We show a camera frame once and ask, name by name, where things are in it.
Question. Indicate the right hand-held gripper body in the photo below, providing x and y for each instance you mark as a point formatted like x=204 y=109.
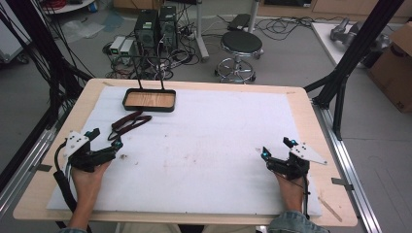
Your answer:
x=296 y=163

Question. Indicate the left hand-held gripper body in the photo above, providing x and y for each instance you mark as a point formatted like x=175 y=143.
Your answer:
x=77 y=152

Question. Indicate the black tray with wooden bottom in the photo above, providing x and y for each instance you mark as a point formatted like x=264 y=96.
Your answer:
x=149 y=110

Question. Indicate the person's right hand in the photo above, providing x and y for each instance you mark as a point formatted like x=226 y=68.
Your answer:
x=291 y=194

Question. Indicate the person's left hand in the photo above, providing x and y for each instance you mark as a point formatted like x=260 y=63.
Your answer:
x=87 y=183

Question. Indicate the thin wooden stick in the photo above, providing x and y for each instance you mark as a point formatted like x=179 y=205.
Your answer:
x=330 y=209

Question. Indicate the white foam mat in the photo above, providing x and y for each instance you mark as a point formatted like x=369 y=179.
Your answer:
x=210 y=136

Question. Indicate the small white box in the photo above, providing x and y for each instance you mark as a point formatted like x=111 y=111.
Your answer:
x=116 y=44
x=127 y=48

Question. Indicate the clear plastic sheet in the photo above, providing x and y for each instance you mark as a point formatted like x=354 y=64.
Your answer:
x=82 y=29

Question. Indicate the white platform board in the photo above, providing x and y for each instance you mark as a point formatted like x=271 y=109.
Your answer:
x=327 y=42

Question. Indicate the black round stool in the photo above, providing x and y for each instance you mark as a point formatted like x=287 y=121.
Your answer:
x=241 y=42

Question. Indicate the black computer tower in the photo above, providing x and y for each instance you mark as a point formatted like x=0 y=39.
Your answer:
x=168 y=27
x=146 y=32

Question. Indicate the brown cardboard box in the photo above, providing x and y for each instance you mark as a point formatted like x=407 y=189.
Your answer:
x=395 y=74

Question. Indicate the round white table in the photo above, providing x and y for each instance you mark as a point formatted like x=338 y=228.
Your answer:
x=69 y=7

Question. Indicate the flat black device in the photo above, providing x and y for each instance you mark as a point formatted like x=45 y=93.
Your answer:
x=239 y=22

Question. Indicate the grey metal bracket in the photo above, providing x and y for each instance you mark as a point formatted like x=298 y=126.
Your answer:
x=341 y=183
x=42 y=167

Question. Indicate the aluminium rail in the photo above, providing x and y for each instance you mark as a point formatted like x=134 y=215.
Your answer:
x=32 y=152
x=350 y=168

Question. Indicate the black metal frame stand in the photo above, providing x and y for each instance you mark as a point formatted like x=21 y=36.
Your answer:
x=356 y=48

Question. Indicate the grey stand post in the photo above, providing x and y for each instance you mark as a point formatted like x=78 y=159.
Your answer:
x=253 y=14
x=201 y=35

